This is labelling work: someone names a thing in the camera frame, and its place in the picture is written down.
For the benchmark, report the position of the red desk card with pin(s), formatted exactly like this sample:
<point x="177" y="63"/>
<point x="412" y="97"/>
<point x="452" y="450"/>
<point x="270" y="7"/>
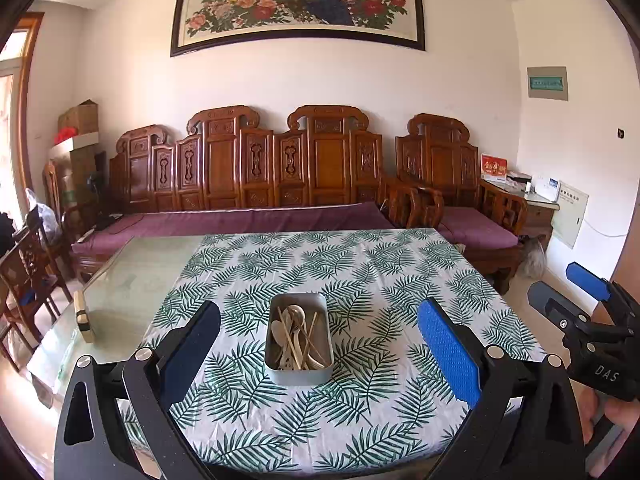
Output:
<point x="494" y="167"/>

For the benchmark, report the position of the white box blue label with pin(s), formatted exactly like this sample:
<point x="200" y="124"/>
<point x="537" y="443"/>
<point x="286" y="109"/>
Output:
<point x="547" y="187"/>

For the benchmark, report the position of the wooden door frame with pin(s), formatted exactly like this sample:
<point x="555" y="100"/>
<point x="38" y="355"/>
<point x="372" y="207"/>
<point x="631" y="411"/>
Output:
<point x="27" y="110"/>

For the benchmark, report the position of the low wooden dining chair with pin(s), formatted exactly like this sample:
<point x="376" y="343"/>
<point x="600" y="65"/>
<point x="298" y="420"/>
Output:
<point x="30" y="265"/>

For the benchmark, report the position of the carved wooden sofa bench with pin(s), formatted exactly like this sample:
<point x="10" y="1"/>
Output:
<point x="225" y="170"/>

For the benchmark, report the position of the person's right hand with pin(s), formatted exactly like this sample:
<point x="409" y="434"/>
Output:
<point x="625" y="420"/>

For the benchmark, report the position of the black clothing pile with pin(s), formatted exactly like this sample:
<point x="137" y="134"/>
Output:
<point x="5" y="232"/>

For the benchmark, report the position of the grey plastic bag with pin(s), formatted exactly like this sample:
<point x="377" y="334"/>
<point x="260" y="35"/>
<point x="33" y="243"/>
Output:
<point x="532" y="257"/>

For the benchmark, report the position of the long purple seat cushion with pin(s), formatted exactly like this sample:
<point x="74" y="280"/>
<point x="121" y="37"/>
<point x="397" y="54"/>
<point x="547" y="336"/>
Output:
<point x="225" y="222"/>

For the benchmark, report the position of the beige round soup spoon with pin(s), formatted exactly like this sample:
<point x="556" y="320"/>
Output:
<point x="298" y="311"/>

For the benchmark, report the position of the square purple seat cushion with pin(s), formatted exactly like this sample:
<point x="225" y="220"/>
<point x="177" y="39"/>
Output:
<point x="480" y="230"/>

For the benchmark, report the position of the red decoration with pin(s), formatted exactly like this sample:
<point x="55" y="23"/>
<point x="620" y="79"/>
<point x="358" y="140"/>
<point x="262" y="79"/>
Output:
<point x="65" y="135"/>

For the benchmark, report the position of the grey rectangular metal tin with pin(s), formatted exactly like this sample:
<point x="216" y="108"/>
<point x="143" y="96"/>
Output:
<point x="300" y="377"/>

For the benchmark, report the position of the wooden side table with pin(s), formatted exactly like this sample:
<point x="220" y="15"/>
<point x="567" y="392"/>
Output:
<point x="540" y="217"/>

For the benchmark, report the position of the framed peacock flower painting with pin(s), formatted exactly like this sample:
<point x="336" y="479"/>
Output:
<point x="300" y="5"/>

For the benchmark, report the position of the clear plastic bag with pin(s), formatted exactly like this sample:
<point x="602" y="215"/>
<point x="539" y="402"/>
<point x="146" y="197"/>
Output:
<point x="42" y="212"/>

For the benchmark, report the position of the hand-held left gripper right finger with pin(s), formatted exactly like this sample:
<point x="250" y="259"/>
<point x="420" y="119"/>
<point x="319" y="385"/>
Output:
<point x="450" y="345"/>

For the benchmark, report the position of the leaf print tablecloth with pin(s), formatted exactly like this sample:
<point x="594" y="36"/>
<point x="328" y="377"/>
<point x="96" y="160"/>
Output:
<point x="350" y="410"/>

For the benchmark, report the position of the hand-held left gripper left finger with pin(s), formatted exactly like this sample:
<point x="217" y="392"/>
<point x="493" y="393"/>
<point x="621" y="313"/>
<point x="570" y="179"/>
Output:
<point x="192" y="345"/>

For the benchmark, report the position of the white electrical cabinet door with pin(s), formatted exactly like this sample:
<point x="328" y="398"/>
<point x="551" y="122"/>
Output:
<point x="570" y="217"/>

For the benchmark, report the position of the carved wooden armchair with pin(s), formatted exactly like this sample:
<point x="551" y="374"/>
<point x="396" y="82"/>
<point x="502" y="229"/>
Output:
<point x="440" y="160"/>

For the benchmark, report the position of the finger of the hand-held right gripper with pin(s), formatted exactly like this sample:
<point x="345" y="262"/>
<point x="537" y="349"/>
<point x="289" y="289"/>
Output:
<point x="550" y="302"/>
<point x="587" y="280"/>

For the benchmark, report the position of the brown cardboard box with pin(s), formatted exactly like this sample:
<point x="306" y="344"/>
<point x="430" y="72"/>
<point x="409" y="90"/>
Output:
<point x="79" y="117"/>

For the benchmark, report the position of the tall back wooden chair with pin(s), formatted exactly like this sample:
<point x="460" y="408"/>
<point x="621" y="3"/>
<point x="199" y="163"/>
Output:
<point x="51" y="180"/>

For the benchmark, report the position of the grey wall panel green label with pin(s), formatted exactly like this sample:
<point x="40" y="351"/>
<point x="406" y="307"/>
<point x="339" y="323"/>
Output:
<point x="547" y="84"/>

